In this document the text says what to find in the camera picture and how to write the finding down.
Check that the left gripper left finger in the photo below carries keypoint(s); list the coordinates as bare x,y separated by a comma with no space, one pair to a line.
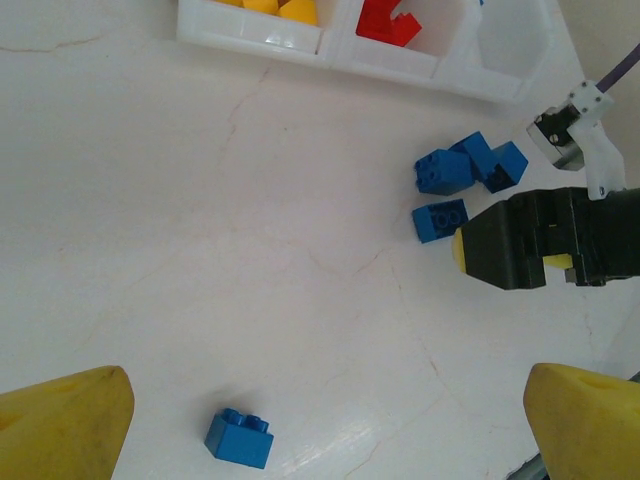
55,430

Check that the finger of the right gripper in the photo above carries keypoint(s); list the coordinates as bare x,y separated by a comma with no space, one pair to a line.
495,245
557,262

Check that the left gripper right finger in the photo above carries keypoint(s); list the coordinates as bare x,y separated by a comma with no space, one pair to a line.
590,430

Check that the small red lego brick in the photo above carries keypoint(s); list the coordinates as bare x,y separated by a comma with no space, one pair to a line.
406,31

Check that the long red lego brick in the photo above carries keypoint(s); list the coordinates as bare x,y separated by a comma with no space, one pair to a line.
375,17

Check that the yellow lego brick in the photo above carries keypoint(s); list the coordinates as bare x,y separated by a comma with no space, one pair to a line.
230,2
300,11

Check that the white divided plastic container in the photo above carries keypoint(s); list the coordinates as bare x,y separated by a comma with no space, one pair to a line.
380,62

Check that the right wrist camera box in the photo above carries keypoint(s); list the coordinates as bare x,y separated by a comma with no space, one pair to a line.
595,130

